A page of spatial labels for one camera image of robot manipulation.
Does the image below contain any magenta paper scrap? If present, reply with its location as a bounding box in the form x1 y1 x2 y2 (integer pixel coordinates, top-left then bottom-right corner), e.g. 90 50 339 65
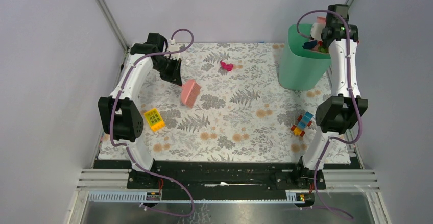
220 60 234 72

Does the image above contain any colourful toy block car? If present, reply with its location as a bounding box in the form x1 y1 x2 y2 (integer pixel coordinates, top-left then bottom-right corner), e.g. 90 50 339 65
291 112 313 137

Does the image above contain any pink plastic dustpan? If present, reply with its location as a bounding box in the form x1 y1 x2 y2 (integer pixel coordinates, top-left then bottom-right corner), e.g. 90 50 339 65
310 16 328 54

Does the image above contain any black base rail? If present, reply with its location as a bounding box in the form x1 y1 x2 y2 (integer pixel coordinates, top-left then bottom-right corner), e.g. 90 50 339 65
94 160 326 200

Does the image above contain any green plastic trash bin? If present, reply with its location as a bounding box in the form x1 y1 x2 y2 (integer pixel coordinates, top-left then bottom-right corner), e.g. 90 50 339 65
278 24 331 91

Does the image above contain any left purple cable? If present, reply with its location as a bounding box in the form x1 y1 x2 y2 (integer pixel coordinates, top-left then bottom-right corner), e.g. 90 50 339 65
109 28 196 218

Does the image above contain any purple cable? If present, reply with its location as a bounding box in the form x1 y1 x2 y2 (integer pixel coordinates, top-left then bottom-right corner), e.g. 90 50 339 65
296 10 364 220
109 28 196 218

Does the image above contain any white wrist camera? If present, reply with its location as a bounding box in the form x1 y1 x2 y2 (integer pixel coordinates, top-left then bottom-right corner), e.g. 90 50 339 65
165 39 186 60
310 22 326 41

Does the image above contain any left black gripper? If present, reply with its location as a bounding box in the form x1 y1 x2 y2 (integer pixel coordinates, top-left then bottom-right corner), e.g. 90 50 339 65
153 56 182 86

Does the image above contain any floral patterned table mat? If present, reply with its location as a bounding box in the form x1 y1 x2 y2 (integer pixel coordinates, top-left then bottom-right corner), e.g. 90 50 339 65
138 43 330 163

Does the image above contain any yellow toy block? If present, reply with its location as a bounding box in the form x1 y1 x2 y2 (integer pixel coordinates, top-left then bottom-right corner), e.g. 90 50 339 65
144 108 166 132

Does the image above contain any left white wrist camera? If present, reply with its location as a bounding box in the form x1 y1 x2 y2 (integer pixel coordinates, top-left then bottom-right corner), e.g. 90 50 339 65
165 39 186 60

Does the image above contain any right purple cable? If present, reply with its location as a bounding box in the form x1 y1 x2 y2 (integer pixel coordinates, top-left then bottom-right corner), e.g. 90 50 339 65
296 10 364 220

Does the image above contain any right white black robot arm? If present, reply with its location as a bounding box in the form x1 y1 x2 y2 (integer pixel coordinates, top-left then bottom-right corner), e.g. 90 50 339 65
301 4 368 170

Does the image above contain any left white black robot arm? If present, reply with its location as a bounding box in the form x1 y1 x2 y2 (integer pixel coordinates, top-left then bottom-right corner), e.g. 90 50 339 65
98 33 185 189

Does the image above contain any small navy paper scrap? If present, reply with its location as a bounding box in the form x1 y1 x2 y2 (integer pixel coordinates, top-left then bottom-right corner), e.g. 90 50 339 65
303 40 318 50

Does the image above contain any pink plastic hand brush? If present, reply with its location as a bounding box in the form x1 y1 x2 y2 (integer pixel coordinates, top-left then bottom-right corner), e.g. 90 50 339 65
180 80 201 108

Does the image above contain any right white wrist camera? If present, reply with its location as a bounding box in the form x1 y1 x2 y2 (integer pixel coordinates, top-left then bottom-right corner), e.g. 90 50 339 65
310 22 326 41

